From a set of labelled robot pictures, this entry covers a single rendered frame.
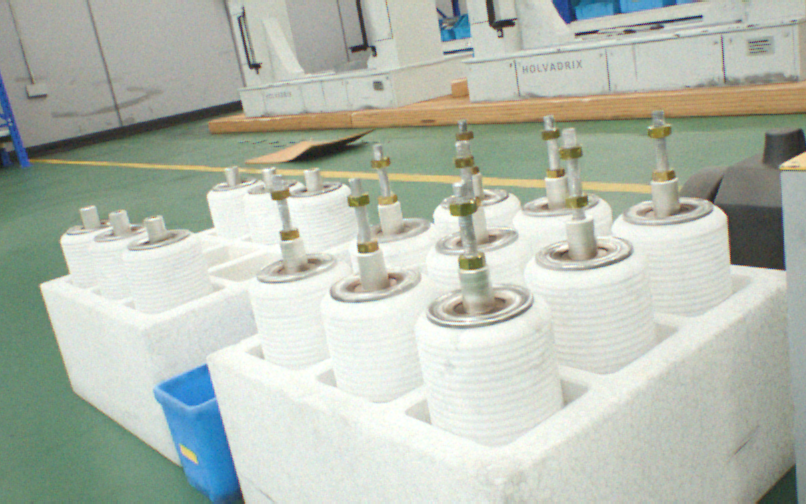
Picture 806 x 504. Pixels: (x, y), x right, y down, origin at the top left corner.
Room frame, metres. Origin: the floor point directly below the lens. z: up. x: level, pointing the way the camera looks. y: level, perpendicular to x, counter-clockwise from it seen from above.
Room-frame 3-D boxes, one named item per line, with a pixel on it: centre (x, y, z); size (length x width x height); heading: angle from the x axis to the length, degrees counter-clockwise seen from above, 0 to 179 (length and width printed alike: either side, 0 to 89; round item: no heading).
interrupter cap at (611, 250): (0.59, -0.14, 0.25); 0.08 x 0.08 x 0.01
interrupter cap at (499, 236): (0.69, -0.07, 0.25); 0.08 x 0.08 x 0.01
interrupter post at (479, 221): (0.69, -0.07, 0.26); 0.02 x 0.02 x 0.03
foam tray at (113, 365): (1.12, 0.27, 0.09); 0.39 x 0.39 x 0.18; 38
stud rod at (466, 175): (0.69, -0.07, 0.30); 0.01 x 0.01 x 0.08
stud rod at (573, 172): (0.59, -0.14, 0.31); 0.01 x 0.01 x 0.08
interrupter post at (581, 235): (0.59, -0.14, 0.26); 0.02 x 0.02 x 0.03
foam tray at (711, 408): (0.69, -0.07, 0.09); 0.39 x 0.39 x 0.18; 38
